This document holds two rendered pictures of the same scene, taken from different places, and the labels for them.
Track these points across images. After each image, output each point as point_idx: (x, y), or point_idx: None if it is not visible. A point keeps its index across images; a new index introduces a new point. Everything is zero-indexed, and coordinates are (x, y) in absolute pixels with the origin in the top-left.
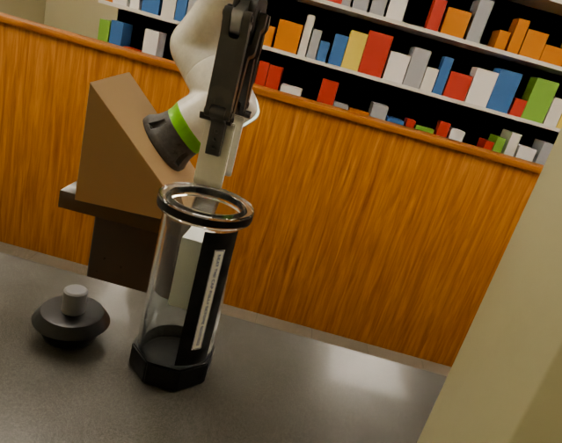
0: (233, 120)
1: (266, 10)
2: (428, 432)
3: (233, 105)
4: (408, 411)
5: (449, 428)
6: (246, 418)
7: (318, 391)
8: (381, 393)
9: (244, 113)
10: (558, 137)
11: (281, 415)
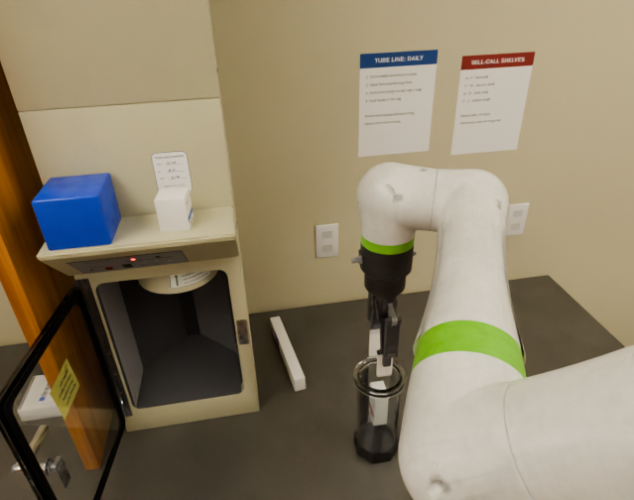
0: (369, 325)
1: (383, 304)
2: (254, 369)
3: (368, 314)
4: (237, 483)
5: (252, 351)
6: (324, 432)
7: (294, 469)
8: (254, 490)
9: (379, 350)
10: (242, 281)
11: (310, 441)
